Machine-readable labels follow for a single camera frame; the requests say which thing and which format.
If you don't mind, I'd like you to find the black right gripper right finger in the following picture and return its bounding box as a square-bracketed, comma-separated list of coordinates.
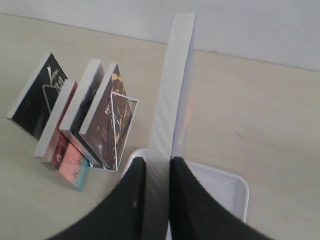
[169, 157, 268, 240]

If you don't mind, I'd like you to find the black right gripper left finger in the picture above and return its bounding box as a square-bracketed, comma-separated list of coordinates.
[51, 157, 146, 240]

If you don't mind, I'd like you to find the blue cover book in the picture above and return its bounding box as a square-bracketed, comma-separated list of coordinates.
[141, 13, 197, 240]

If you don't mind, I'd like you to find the red pink cover book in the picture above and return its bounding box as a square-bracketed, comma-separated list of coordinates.
[34, 80, 89, 191]

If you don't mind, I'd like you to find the dark brown cover book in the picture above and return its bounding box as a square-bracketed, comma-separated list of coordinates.
[79, 63, 132, 172]

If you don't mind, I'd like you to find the grey cover book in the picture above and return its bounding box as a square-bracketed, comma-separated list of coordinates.
[59, 59, 105, 167]

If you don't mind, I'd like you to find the black cover book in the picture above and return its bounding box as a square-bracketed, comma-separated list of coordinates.
[6, 53, 68, 141]

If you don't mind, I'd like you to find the white plastic tray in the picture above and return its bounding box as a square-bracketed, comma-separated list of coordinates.
[123, 149, 249, 223]

